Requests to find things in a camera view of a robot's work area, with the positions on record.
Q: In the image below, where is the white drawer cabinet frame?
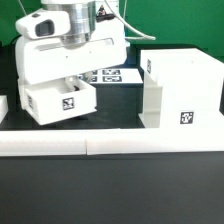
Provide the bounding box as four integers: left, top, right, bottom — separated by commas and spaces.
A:
139, 48, 224, 128

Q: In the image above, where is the white front drawer box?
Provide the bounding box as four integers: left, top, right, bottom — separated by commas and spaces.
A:
19, 79, 97, 125

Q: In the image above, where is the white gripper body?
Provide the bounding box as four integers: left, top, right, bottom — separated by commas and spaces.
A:
15, 34, 126, 84

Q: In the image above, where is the fiducial marker sheet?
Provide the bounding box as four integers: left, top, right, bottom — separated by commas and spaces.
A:
77, 67, 144, 85

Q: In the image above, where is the white front fence bar left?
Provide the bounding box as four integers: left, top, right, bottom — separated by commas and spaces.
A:
0, 131, 87, 157

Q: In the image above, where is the white fence bar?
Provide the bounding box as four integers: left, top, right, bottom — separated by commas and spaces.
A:
0, 131, 87, 157
0, 95, 8, 123
86, 128, 224, 155

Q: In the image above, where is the thin white cable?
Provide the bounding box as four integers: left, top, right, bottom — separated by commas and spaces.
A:
103, 0, 157, 42

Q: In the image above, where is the white front fence bar right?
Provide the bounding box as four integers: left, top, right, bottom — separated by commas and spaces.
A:
86, 128, 224, 155

